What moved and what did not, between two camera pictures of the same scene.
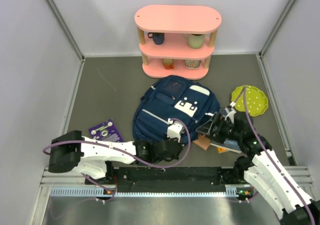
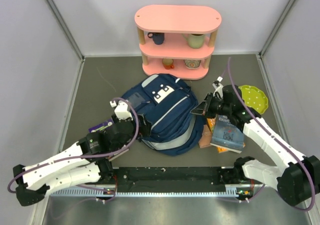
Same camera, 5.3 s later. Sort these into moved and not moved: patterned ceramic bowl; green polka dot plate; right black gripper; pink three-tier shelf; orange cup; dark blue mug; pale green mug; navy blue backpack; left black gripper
Moved: left black gripper; right black gripper; navy blue backpack
Not moved: green polka dot plate; pale green mug; orange cup; patterned ceramic bowl; dark blue mug; pink three-tier shelf
